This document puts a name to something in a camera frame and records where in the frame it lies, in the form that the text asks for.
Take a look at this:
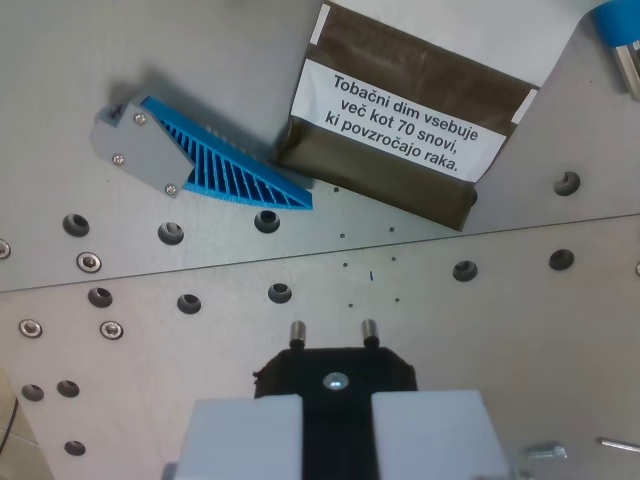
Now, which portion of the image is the thin black cable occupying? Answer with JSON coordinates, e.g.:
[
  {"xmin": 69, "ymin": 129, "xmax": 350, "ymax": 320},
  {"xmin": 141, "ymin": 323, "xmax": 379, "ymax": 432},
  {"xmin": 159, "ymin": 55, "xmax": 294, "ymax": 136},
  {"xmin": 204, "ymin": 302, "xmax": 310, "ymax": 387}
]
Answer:
[{"xmin": 0, "ymin": 394, "xmax": 21, "ymax": 451}]

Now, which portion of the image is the blue ribbed wedge grey cover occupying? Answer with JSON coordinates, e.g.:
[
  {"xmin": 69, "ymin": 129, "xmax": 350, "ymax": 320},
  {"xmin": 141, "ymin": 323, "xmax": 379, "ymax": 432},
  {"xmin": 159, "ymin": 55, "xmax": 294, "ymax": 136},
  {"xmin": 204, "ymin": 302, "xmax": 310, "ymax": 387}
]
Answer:
[{"xmin": 89, "ymin": 92, "xmax": 315, "ymax": 212}]

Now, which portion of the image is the thin metal pin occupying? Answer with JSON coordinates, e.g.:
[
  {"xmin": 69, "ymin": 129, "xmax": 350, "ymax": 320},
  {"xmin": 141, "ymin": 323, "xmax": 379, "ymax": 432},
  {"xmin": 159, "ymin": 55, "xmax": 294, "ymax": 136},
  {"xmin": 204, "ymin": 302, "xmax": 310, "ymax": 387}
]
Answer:
[{"xmin": 597, "ymin": 437, "xmax": 640, "ymax": 452}]

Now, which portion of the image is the blue capped metal cylinder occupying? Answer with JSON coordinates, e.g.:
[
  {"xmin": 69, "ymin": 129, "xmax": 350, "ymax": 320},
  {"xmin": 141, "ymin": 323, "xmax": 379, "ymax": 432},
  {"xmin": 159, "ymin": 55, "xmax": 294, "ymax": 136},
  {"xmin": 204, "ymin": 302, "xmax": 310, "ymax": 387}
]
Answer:
[{"xmin": 591, "ymin": 0, "xmax": 640, "ymax": 104}]

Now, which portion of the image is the black plug with metal pins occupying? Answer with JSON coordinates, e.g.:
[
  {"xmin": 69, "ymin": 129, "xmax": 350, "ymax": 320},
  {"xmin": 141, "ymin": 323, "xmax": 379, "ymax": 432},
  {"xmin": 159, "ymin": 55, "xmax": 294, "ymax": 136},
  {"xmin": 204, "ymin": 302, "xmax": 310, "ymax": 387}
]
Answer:
[{"xmin": 252, "ymin": 318, "xmax": 419, "ymax": 480}]

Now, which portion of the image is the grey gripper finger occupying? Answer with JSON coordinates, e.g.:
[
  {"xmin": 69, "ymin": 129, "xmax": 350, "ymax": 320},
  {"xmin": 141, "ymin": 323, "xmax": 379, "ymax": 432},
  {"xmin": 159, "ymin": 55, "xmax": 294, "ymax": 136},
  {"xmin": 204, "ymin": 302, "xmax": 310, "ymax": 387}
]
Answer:
[
  {"xmin": 160, "ymin": 393, "xmax": 305, "ymax": 480},
  {"xmin": 370, "ymin": 388, "xmax": 511, "ymax": 480}
]

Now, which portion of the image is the brown tobacco pouch warning label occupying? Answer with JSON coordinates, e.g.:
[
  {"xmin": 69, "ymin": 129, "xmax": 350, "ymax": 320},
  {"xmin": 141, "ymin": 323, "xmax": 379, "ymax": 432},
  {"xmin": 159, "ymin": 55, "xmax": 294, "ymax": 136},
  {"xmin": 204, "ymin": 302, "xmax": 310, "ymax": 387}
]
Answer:
[{"xmin": 272, "ymin": 2, "xmax": 540, "ymax": 232}]

